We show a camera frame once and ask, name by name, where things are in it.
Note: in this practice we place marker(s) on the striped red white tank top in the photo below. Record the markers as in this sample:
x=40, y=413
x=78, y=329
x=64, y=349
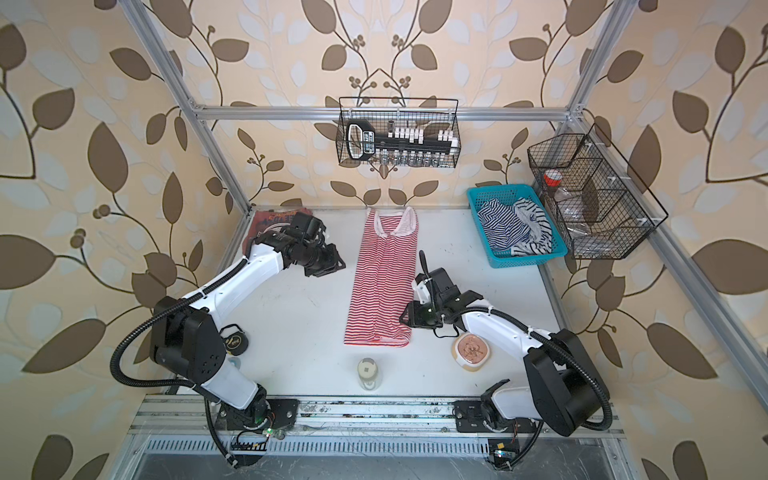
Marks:
x=385, y=269

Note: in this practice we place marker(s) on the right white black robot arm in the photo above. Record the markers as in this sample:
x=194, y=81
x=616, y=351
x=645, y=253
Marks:
x=564, y=391

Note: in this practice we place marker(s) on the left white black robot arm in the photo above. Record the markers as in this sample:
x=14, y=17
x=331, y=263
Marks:
x=185, y=334

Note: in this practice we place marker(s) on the beige round container pink lid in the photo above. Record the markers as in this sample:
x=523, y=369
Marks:
x=470, y=352

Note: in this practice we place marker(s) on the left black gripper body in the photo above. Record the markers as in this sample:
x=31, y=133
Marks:
x=320, y=259

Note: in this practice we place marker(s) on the teal plastic basket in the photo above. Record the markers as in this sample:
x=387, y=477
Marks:
x=509, y=194

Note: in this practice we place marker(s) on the small clear jar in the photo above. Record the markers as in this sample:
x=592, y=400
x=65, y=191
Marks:
x=369, y=374

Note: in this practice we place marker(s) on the black wire basket right wall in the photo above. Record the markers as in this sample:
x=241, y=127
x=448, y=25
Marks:
x=599, y=201

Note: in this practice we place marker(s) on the black wire basket back wall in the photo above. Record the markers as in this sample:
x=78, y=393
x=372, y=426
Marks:
x=430, y=112

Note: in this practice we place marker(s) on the black handled bottle rack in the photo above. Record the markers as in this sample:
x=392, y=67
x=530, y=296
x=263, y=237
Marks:
x=407, y=145

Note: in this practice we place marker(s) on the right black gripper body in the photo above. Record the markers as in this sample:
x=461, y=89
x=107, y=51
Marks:
x=425, y=314

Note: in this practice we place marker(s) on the black wire basket wall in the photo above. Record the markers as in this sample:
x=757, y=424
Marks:
x=430, y=112
x=599, y=201

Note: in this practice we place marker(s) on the navy white striped tank top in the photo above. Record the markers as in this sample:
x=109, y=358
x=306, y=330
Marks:
x=517, y=230

